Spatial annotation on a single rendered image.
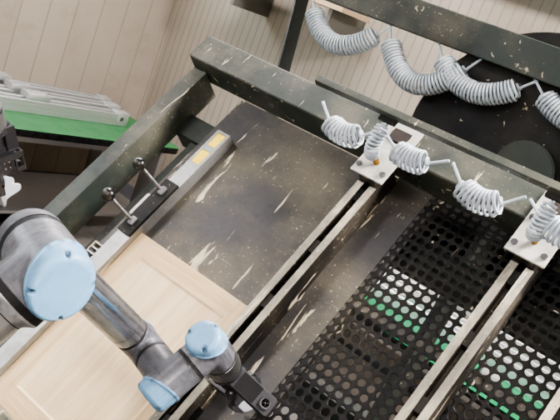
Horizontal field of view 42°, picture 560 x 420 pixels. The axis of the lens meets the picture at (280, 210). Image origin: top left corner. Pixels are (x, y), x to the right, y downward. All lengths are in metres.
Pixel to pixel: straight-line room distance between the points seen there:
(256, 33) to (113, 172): 3.64
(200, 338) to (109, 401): 0.50
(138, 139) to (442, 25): 0.98
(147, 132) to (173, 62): 4.10
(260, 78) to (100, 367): 0.94
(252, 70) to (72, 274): 1.23
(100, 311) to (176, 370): 0.18
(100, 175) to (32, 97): 2.87
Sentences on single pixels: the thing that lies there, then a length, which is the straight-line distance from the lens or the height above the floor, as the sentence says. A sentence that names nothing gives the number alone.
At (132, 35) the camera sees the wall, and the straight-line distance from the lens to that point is 6.29.
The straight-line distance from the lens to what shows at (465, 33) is 2.30.
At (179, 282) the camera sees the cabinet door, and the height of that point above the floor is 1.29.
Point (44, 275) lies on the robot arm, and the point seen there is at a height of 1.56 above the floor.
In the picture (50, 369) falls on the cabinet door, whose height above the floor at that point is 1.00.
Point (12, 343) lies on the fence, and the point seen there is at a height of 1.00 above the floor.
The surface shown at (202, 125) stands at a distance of 2.35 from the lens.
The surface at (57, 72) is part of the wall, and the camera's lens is 6.01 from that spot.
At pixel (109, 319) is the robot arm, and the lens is 1.46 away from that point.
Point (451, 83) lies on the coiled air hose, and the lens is 2.28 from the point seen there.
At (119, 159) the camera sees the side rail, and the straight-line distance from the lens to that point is 2.27.
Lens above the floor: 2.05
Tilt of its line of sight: 15 degrees down
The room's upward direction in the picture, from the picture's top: 21 degrees clockwise
